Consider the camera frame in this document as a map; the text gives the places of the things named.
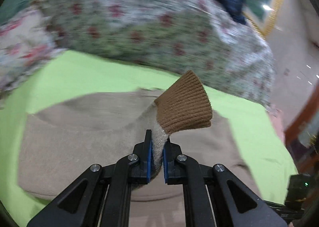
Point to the lime green bed sheet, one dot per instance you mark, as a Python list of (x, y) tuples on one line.
[(73, 74)]

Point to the pink floral ruffled pillow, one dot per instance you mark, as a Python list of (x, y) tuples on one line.
[(26, 46)]

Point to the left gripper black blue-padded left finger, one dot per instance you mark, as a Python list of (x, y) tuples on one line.
[(100, 196)]

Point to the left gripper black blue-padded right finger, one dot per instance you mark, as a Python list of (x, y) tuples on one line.
[(214, 196)]

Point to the beige knit sweater brown cuffs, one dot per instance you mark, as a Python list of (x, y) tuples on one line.
[(61, 141)]

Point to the green red floral quilt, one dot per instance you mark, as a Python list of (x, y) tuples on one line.
[(174, 35)]

